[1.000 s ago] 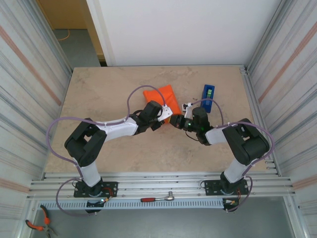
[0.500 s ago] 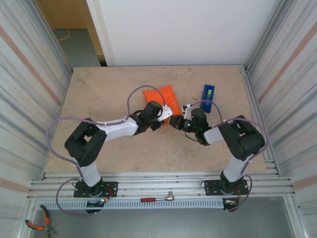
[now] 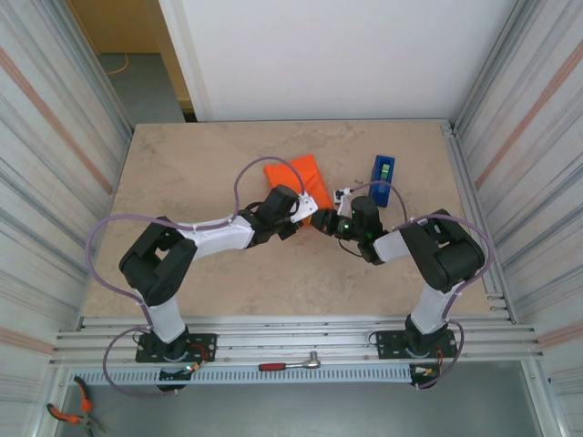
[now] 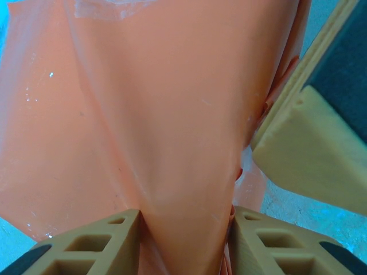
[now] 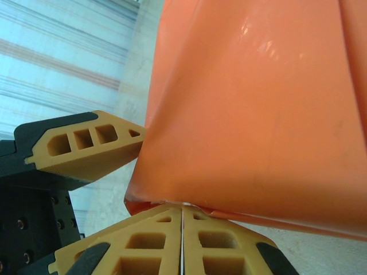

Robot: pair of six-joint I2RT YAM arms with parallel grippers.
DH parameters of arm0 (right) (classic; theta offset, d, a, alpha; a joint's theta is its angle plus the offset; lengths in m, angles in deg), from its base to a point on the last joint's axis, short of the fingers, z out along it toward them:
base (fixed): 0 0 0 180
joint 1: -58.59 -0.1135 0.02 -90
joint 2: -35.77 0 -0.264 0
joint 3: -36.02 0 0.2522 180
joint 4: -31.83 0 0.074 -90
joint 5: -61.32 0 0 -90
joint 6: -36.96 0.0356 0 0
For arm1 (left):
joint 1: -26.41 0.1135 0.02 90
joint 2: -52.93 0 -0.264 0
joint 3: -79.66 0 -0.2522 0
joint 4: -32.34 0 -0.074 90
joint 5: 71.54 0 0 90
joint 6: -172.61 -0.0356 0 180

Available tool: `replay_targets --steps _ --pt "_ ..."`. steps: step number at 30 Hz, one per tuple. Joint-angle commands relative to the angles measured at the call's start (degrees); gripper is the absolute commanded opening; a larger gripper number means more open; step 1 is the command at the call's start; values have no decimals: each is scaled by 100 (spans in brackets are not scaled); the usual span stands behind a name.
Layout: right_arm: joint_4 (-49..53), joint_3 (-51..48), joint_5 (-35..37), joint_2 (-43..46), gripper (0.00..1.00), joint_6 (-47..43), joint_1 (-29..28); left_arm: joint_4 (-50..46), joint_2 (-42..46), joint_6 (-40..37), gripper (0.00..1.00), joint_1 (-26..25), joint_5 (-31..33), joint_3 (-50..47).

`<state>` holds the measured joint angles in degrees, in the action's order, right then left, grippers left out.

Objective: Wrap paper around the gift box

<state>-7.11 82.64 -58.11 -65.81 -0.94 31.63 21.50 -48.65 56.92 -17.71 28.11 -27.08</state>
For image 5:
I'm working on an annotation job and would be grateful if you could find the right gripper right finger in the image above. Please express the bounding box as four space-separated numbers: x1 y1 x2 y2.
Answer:
182 206 300 275

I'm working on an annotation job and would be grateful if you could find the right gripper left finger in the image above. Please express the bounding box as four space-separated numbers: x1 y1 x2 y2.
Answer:
47 206 184 275

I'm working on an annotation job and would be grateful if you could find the orange wrapping paper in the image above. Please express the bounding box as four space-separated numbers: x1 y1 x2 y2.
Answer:
123 0 367 244

